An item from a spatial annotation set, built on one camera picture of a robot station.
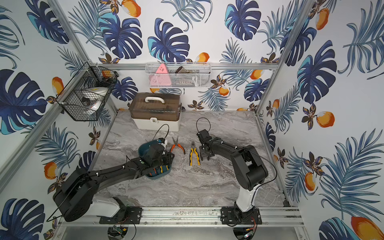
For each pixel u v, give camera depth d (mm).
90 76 916
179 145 1002
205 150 705
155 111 925
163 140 790
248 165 509
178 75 925
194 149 976
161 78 895
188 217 749
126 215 691
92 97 808
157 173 881
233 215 662
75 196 427
